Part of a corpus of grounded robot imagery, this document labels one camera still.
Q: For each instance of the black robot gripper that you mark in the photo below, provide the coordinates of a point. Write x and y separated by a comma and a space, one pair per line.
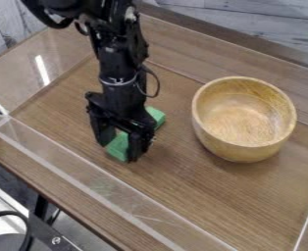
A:
118, 108

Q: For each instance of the green rectangular block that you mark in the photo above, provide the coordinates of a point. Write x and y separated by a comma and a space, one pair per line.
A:
118, 146

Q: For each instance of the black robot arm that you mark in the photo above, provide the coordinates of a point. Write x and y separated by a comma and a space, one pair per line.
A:
110, 22

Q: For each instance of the brown wooden bowl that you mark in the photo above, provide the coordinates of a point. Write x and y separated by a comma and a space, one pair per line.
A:
244, 118

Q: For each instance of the clear acrylic tray walls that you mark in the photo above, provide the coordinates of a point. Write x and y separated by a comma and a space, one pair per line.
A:
181, 200

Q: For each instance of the black table leg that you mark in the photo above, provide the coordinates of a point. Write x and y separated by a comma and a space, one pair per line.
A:
40, 207

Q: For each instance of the black office chair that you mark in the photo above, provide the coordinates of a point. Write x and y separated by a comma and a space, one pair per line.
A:
37, 230

